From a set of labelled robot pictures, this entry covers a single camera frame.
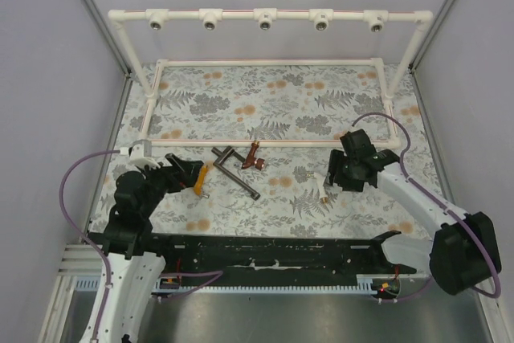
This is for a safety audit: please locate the white water faucet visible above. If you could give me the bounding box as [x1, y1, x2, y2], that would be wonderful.
[306, 172, 328, 204]

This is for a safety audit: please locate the white pipe frame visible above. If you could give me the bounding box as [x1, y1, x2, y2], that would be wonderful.
[108, 8, 433, 141]

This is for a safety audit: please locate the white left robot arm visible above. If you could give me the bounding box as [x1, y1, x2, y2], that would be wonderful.
[81, 153, 204, 342]

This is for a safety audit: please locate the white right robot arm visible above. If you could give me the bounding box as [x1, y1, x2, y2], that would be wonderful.
[325, 129, 502, 298]

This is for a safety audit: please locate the orange water faucet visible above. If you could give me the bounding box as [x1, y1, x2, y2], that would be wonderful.
[193, 164, 209, 198]

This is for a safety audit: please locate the brown water faucet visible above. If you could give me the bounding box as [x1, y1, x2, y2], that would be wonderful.
[241, 141, 265, 170]

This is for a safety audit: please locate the dark grey metal faucet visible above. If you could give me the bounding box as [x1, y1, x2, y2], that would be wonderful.
[211, 146, 260, 201]

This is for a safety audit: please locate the floral pattern mat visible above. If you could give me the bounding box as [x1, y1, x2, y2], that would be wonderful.
[88, 60, 447, 239]

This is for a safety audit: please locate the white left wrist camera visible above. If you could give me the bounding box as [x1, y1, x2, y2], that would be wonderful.
[128, 140, 161, 170]

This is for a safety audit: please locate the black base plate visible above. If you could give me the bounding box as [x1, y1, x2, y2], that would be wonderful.
[148, 232, 416, 287]

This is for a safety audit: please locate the white slotted cable duct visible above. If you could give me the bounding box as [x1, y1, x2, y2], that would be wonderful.
[74, 274, 382, 294]

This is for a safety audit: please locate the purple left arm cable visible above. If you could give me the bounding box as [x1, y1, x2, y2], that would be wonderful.
[59, 149, 224, 340]

